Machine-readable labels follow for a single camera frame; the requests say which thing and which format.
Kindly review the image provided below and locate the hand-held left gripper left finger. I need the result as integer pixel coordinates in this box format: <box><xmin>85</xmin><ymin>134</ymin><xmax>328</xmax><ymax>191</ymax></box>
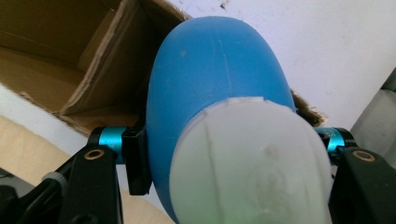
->
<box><xmin>88</xmin><ymin>125</ymin><xmax>154</xmax><ymax>197</ymax></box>

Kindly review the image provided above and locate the brown cardboard box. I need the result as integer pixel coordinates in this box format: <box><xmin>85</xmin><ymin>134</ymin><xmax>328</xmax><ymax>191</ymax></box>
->
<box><xmin>0</xmin><ymin>0</ymin><xmax>329</xmax><ymax>138</ymax></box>

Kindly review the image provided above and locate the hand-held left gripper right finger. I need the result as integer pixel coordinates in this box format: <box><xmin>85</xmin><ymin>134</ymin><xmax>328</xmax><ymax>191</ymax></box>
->
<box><xmin>314</xmin><ymin>126</ymin><xmax>358</xmax><ymax>157</ymax></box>

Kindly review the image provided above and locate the blue rounded bottle white base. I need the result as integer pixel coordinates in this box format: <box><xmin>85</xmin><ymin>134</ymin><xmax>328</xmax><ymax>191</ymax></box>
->
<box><xmin>145</xmin><ymin>16</ymin><xmax>333</xmax><ymax>224</ymax></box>

